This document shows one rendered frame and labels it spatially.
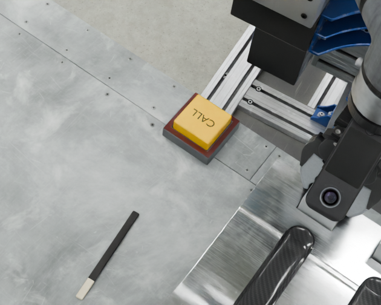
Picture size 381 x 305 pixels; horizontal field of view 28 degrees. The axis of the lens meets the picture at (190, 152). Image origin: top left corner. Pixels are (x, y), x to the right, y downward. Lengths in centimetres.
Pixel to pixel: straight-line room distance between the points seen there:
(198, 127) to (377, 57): 40
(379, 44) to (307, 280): 33
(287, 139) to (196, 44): 52
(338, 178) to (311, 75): 115
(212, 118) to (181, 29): 119
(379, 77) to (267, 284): 31
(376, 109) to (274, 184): 25
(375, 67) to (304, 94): 118
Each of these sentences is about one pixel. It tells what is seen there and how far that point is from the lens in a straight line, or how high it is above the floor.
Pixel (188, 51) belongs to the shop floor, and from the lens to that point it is 219.
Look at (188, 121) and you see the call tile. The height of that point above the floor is 84.
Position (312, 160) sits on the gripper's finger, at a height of 97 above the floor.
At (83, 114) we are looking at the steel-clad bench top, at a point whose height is 80.
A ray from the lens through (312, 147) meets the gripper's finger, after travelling 88.
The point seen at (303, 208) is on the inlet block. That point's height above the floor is 90.
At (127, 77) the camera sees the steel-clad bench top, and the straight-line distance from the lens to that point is 114.
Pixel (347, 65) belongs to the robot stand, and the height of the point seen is 72.
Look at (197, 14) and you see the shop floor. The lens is 228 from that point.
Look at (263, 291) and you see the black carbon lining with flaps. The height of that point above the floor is 88.
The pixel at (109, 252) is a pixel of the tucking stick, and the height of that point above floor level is 80.
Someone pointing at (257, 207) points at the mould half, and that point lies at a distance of 94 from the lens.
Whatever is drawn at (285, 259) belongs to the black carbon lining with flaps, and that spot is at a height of 88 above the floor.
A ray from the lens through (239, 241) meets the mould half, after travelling 93.
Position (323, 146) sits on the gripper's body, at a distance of 86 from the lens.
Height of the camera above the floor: 173
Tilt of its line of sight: 60 degrees down
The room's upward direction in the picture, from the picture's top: 10 degrees clockwise
